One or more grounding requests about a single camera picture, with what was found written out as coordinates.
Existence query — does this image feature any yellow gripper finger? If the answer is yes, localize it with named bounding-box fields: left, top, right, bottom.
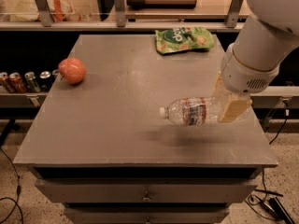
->
left=212, top=75, right=225, bottom=97
left=218, top=92, right=252, bottom=123

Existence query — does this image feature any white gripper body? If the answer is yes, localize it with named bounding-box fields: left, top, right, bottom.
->
left=221, top=44, right=278, bottom=93

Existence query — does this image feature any clear plastic water bottle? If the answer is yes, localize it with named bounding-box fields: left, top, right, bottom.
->
left=160, top=95, right=223, bottom=126

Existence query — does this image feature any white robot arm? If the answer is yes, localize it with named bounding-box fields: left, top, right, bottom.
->
left=213, top=0, right=299, bottom=123

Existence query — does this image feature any green rice chip bag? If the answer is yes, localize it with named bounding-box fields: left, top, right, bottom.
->
left=155, top=27, right=214, bottom=55

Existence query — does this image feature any white orange plastic bag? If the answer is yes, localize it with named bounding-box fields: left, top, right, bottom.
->
left=8, top=0, right=75, bottom=21

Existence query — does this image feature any upper drawer knob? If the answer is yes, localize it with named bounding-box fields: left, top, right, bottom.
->
left=141, top=192, right=151, bottom=203

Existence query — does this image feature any grey drawer cabinet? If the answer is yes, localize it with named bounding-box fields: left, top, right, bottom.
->
left=15, top=35, right=277, bottom=224

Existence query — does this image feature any red apple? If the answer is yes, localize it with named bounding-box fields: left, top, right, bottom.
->
left=58, top=58, right=86, bottom=85

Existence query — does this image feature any dark soda can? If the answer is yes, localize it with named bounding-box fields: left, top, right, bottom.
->
left=52, top=69, right=59, bottom=80

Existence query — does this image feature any black soda can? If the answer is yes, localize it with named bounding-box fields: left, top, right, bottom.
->
left=39, top=71, right=53, bottom=91

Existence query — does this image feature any green silver soda can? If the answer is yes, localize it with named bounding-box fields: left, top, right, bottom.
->
left=24, top=72, right=41, bottom=92

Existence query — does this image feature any red soda can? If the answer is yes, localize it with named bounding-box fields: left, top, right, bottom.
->
left=0, top=72, right=15, bottom=93
left=9, top=72, right=27, bottom=93

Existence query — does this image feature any left low metal shelf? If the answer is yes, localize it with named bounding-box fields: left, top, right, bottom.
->
left=0, top=87, right=48, bottom=108

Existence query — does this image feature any red soda can far left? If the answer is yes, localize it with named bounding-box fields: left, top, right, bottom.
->
left=0, top=72, right=15, bottom=93

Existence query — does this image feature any right metal bracket post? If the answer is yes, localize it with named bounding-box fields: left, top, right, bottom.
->
left=225, top=0, right=244, bottom=28

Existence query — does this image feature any metal bracket post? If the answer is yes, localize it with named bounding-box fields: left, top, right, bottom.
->
left=35, top=0, right=54, bottom=27
left=225, top=0, right=244, bottom=28
left=114, top=0, right=126, bottom=27

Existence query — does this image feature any black cables right floor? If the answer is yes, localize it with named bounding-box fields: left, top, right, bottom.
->
left=244, top=117, right=296, bottom=224

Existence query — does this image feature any middle metal bracket post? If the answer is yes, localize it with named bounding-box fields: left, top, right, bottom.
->
left=114, top=0, right=126, bottom=27

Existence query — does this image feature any left metal bracket post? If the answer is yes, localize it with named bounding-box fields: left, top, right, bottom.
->
left=35, top=0, right=54, bottom=27

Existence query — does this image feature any black cable left floor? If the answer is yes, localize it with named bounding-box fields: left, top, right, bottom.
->
left=0, top=147, right=25, bottom=224

